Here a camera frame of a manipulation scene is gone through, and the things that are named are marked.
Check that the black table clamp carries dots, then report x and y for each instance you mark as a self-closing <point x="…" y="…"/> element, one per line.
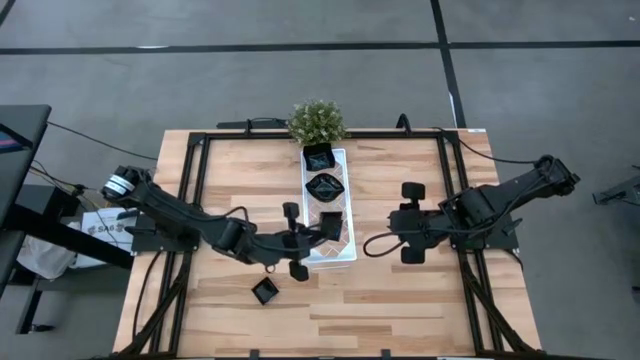
<point x="255" y="354"/>
<point x="385" y="354"/>

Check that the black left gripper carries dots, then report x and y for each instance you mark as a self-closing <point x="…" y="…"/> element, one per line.
<point x="292" y="245"/>

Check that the lit display screen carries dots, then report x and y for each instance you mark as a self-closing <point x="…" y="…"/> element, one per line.
<point x="9" y="142"/>

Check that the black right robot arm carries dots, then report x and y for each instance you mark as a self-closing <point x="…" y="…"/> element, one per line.
<point x="510" y="192"/>

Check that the black aluminium table frame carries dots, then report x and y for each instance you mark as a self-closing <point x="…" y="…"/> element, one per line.
<point x="270" y="135"/>

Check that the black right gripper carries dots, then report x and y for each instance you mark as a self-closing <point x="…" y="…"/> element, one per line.
<point x="412" y="224"/>

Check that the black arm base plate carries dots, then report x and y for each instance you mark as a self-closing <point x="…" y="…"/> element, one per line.
<point x="150" y="246"/>
<point x="505" y="243"/>

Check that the green potted plant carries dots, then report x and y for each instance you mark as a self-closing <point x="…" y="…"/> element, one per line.
<point x="316" y="122"/>

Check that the white plastic bag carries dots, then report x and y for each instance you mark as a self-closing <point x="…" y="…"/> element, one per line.
<point x="42" y="257"/>

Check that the black mounting bar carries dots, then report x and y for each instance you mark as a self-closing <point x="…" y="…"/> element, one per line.
<point x="235" y="124"/>

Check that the black wavy square mini plate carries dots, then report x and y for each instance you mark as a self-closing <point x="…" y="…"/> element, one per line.
<point x="319" y="160"/>

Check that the black desk support beam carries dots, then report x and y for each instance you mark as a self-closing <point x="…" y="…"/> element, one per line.
<point x="75" y="241"/>

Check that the black desk foot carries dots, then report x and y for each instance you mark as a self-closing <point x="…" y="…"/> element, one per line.
<point x="30" y="310"/>

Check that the black tripod stand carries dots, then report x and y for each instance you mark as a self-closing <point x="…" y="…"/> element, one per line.
<point x="620" y="191"/>

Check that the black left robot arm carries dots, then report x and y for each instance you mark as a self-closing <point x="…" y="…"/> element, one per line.
<point x="175" y="215"/>

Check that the white printed cardboard box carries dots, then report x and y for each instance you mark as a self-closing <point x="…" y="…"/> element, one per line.
<point x="107" y="231"/>

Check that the black desk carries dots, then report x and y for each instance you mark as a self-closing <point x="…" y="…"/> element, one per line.
<point x="31" y="120"/>

